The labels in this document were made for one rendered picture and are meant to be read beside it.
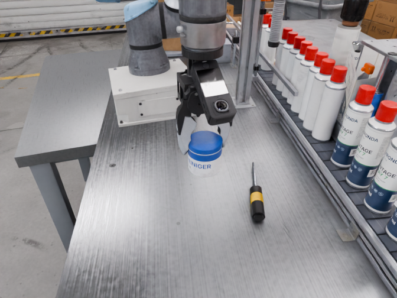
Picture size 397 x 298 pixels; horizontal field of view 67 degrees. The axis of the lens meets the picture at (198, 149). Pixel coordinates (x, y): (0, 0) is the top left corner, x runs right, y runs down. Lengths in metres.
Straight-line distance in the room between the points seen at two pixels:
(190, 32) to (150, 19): 0.58
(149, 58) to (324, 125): 0.61
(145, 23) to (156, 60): 0.12
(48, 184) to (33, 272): 0.77
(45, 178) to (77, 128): 0.18
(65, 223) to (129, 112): 0.48
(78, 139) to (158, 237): 0.47
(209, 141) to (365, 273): 0.39
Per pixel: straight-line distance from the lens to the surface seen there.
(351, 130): 0.76
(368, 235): 0.69
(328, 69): 0.86
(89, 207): 0.76
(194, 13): 0.48
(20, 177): 2.37
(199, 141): 0.59
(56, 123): 1.12
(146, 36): 1.07
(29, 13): 5.42
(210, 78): 0.50
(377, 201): 0.71
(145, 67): 1.08
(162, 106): 1.00
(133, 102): 0.98
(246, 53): 1.06
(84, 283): 0.64
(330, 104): 0.84
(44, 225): 1.96
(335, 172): 0.80
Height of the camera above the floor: 1.35
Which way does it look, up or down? 36 degrees down
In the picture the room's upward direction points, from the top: straight up
